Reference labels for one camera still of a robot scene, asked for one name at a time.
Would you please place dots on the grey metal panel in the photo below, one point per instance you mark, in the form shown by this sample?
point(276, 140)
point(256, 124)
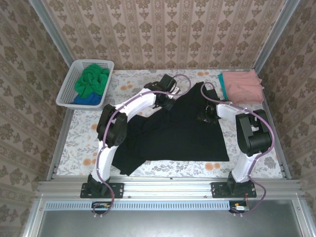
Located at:
point(160, 224)

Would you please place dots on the floral tablecloth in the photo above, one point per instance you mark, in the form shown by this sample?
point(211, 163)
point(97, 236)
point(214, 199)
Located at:
point(79, 138)

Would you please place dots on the aluminium table side rail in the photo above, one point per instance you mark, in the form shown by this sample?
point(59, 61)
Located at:
point(269, 111)
point(61, 142)

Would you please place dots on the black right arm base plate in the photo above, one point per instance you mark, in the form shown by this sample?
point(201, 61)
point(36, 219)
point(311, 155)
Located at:
point(217, 191)

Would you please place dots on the aluminium frame post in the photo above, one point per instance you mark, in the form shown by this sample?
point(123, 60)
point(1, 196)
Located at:
point(276, 32)
point(51, 32)

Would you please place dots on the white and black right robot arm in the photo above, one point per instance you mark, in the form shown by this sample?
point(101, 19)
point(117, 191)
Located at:
point(244, 165)

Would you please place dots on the small electronics connector board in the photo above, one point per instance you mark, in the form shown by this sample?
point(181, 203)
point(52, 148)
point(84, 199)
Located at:
point(101, 207)
point(240, 207)

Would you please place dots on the white plastic basket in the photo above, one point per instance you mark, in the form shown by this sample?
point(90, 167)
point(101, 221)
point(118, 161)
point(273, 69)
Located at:
point(69, 81)

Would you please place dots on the blue t-shirt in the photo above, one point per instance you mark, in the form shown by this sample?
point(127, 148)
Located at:
point(86, 99)

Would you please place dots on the teal folded t-shirt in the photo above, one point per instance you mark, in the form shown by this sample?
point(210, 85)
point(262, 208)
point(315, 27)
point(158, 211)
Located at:
point(222, 82)

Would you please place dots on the aluminium mounting rail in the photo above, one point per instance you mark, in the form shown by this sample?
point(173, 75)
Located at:
point(168, 187)

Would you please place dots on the pink folded t-shirt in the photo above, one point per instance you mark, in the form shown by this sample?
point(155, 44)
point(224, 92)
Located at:
point(242, 86)

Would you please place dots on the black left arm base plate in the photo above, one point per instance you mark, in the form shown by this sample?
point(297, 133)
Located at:
point(118, 191)

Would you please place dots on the green t-shirt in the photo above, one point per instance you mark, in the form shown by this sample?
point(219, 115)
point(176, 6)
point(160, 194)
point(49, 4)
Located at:
point(91, 81)

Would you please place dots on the black t-shirt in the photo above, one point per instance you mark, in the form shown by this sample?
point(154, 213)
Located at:
point(177, 138)

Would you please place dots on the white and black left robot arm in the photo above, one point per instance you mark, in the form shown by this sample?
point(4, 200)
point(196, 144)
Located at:
point(140, 101)

